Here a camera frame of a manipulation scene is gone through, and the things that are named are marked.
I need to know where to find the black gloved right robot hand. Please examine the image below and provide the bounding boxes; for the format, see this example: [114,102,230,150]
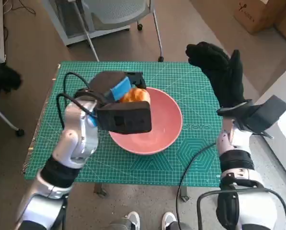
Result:
[185,42,248,108]

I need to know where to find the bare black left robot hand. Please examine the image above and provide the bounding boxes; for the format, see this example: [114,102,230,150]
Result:
[89,71,147,104]

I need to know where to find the ridged toy bread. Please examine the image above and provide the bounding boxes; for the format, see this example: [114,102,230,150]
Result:
[120,88,151,104]

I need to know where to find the pink bowl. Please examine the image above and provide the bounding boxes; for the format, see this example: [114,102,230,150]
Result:
[108,87,183,156]

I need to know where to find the white desk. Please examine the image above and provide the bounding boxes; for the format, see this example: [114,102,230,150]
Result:
[254,62,286,187]

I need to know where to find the grey mesh chair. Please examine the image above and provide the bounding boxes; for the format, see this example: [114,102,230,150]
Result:
[77,0,165,62]

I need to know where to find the printed cardboard box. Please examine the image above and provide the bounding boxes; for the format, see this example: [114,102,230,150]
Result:
[233,0,286,34]

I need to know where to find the green cutting mat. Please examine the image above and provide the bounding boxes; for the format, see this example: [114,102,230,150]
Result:
[23,61,224,187]

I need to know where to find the chair legs with black casters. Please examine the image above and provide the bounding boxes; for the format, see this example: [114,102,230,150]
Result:
[0,102,25,138]

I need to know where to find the person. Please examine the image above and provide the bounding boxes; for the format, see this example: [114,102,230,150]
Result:
[0,59,23,101]

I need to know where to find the grey table leg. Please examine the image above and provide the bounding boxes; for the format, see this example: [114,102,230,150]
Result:
[178,186,190,202]
[94,183,107,197]

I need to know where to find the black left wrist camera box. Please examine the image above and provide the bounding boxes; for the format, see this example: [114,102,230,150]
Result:
[96,101,152,135]

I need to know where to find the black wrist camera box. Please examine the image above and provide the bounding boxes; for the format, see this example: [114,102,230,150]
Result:
[96,101,152,135]
[240,95,286,135]

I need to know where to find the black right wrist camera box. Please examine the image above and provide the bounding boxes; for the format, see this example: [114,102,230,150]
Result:
[240,95,286,135]

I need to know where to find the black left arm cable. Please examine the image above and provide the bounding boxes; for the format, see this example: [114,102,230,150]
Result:
[56,71,105,130]

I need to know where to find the thin black cable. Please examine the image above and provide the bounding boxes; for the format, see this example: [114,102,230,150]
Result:
[175,142,217,230]

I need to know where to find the thick black looped cable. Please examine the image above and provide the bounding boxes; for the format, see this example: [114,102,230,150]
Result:
[196,188,286,230]

